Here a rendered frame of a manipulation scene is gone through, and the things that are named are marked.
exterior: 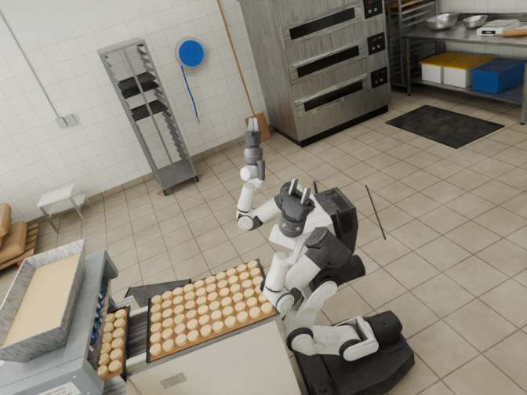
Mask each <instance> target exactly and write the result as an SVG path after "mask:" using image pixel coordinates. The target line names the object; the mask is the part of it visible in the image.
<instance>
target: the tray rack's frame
mask: <svg viewBox="0 0 527 395"><path fill-rule="evenodd" d="M142 43H143V44H144V48H145V50H146V52H147V56H148V58H149V60H150V62H151V66H152V68H153V69H154V74H155V76H156V78H157V80H158V84H159V85H160V88H161V91H162V93H163V96H164V98H165V101H166V104H167V106H168V108H169V112H170V114H171V115H172V119H173V121H174V123H175V126H176V129H177V132H178V134H179V135H180V139H181V141H182V143H183V146H184V149H185V152H186V154H187V157H188V160H189V161H190V164H191V167H192V169H189V168H188V166H187V165H186V164H185V163H184V161H183V160H179V161H176V162H174V163H173V161H172V158H171V157H170V154H169V152H168V149H167V147H166V145H165V142H164V139H163V138H162V134H161V133H160V130H159V128H158V125H157V123H156V121H155V119H154V115H153V114H152V112H151V109H150V106H149V104H148V102H147V99H146V97H145V95H144V91H143V90H142V88H141V85H140V82H139V80H138V78H137V76H136V73H135V71H134V69H133V65H132V64H131V61H130V59H129V56H128V54H127V52H126V50H125V49H127V48H129V47H132V46H135V45H139V44H142ZM120 50H123V52H124V54H125V57H126V59H127V61H128V63H129V66H130V69H131V71H132V73H133V76H134V78H135V80H136V83H137V85H138V87H139V89H140V92H141V95H142V97H143V98H144V102H145V103H146V106H147V109H148V111H149V113H150V116H151V118H152V121H153V122H154V126H155V128H156V129H157V132H158V134H159V137H160V139H161V141H162V144H163V147H164V148H165V152H166V153H167V155H168V158H169V161H170V163H171V164H170V165H167V166H165V167H163V168H161V169H158V171H159V173H160V174H161V177H162V179H163V182H162V181H161V180H160V178H159V175H158V173H157V171H156V169H155V166H154V164H153V162H152V160H151V157H150V155H149V153H148V151H147V148H146V147H145V145H144V142H143V140H142V138H141V135H140V133H139V131H138V129H137V127H136V124H135V122H134V120H133V117H132V115H131V114H130V111H129V108H128V107H127V105H126V102H125V100H124V98H123V96H122V93H121V91H120V89H119V87H118V84H117V82H116V81H115V78H114V75H113V74H112V71H111V69H110V67H109V65H108V62H107V60H106V58H105V56H106V55H108V54H111V53H115V52H117V51H120ZM97 52H98V53H99V54H100V55H101V56H102V58H103V60H104V63H105V65H106V67H107V70H108V72H109V74H110V76H111V79H112V81H113V82H114V85H115V88H116V89H117V91H118V94H119V96H120V98H121V100H122V102H123V105H124V107H125V109H126V111H127V114H128V116H129V118H130V120H131V122H132V124H133V127H134V129H135V130H136V134H137V135H138V137H139V139H140V142H141V144H142V146H143V148H144V151H145V153H146V155H147V158H148V160H149V162H150V163H151V167H152V168H153V170H154V172H153V174H154V175H153V177H155V178H156V179H155V180H156V181H158V183H159V185H160V189H161V190H165V189H166V188H169V187H171V186H174V185H176V184H178V183H181V182H183V181H184V180H187V179H190V178H191V177H194V178H195V176H198V175H197V172H196V171H195V168H194V165H193V162H192V160H191V157H190V155H189V153H188V150H187V147H186V144H185V142H184V139H183V137H182V134H181V132H180V129H179V126H178V124H177V122H176V119H175V116H174V114H173V111H172V108H171V106H170V104H169V101H168V98H167V96H166V94H165V90H164V88H163V86H162V83H161V80H160V78H159V76H158V72H157V70H156V68H155V65H154V62H153V60H152V58H151V54H150V52H149V50H148V47H147V44H146V42H145V40H144V39H142V38H131V39H129V40H126V41H123V42H119V43H116V44H113V45H109V46H107V47H104V48H102V49H98V50H97Z"/></svg>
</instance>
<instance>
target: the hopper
mask: <svg viewBox="0 0 527 395"><path fill-rule="evenodd" d="M84 272H85V237H84V238H82V239H79V240H77V241H73V242H71V243H68V244H65V245H62V246H60V247H57V248H53V249H50V250H48V251H46V252H42V253H39V254H37V255H33V256H31V257H28V258H26V259H24V261H23V262H22V264H21V266H20V268H19V270H18V272H17V274H16V276H15V278H14V280H13V283H12V284H11V286H10V288H9V291H8V293H7V295H6V297H5V299H4V301H3V303H2V305H1V307H0V361H12V362H19V363H23V362H26V361H29V360H32V359H35V358H36V357H40V356H42V355H45V354H47V353H51V352H53V351H55V350H59V349H61V348H64V347H65V346H66V343H67V337H68V334H69V331H70V327H71V322H72V318H73V315H74V311H75V306H76V302H77V300H78V294H79V291H80V287H81V284H82V278H83V275H84Z"/></svg>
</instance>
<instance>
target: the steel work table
mask: <svg viewBox="0 0 527 395"><path fill-rule="evenodd" d="M442 14H447V13H441V15H442ZM458 14H459V16H458V18H457V21H456V22H455V23H454V25H453V26H451V27H449V28H447V29H445V30H442V31H436V30H432V29H430V28H429V27H428V26H426V27H422V28H420V29H417V30H414V31H411V32H409V33H407V34H403V35H401V38H404V39H405V69H406V84H407V94H408V96H411V85H410V82H415V83H419V84H423V85H429V86H434V87H438V88H441V89H448V90H452V91H457V92H463V93H467V94H471V95H475V96H482V97H486V98H490V99H494V100H501V101H505V102H508V103H516V104H520V105H522V111H521V118H520V125H524V124H525V122H526V115H527V63H526V70H525V80H523V82H522V83H520V84H518V85H515V86H513V87H511V88H509V89H507V90H505V91H502V92H500V93H498V94H495V93H490V92H483V91H478V90H473V89H472V85H470V86H468V87H466V88H462V87H458V86H454V85H447V84H444V82H442V83H437V82H430V81H427V80H423V79H422V75H421V76H419V77H417V78H414V79H412V80H410V68H409V39H417V40H428V41H438V42H439V55H440V54H442V53H443V42H458V43H468V44H479V45H499V46H510V47H520V48H527V35H524V36H514V37H506V38H504V37H503V35H501V36H486V35H477V29H479V28H481V27H482V26H483V25H485V24H488V23H490V22H492V21H494V20H518V21H520V24H519V27H523V26H525V25H527V13H458ZM480 15H486V16H487V18H486V21H485V22H484V24H483V25H482V26H480V27H476V28H469V27H465V25H464V24H463V19H465V18H468V17H471V16H480Z"/></svg>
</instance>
